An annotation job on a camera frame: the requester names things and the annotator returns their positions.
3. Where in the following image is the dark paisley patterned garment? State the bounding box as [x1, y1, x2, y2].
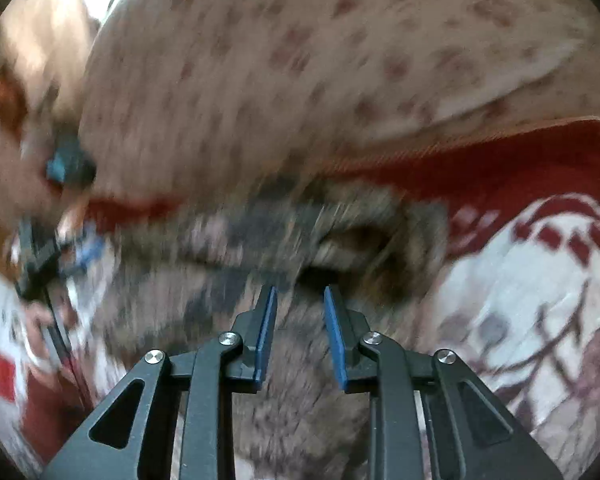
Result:
[87, 180, 453, 480]

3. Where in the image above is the teal bag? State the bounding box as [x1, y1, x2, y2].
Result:
[45, 132, 98, 191]

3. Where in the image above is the person's left forearm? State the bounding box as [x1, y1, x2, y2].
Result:
[22, 367, 90, 461]

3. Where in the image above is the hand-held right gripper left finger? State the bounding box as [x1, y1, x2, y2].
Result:
[40, 284, 279, 480]

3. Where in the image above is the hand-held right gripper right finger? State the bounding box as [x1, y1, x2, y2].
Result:
[322, 284, 566, 480]

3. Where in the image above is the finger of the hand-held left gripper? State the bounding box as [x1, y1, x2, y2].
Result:
[55, 237, 109, 275]

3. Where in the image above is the beige floral pillow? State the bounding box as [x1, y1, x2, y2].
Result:
[77, 0, 600, 196]

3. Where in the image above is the red white printed blanket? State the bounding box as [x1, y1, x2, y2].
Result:
[0, 117, 600, 480]

